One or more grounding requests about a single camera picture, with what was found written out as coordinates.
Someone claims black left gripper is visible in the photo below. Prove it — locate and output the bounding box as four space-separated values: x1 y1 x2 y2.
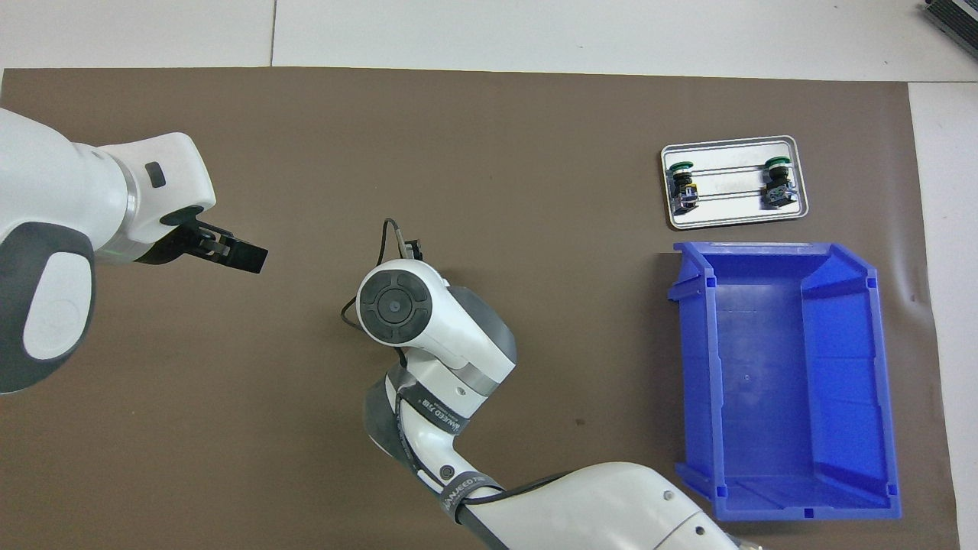
138 206 269 275

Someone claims brown table mat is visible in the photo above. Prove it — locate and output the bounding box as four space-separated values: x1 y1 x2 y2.
0 67 962 550

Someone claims silver metal tray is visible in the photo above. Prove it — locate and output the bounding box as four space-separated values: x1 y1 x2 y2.
660 135 809 230

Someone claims blue plastic storage bin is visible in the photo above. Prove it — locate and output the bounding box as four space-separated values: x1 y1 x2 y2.
666 241 902 523

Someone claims grey ribbed device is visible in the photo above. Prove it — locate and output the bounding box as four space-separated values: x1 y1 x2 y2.
921 0 978 48

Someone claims grey velcro cable strap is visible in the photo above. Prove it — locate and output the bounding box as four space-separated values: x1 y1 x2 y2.
394 386 465 435
437 472 487 522

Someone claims green push button switch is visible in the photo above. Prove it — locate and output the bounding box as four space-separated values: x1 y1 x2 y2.
760 156 795 210
666 160 700 212

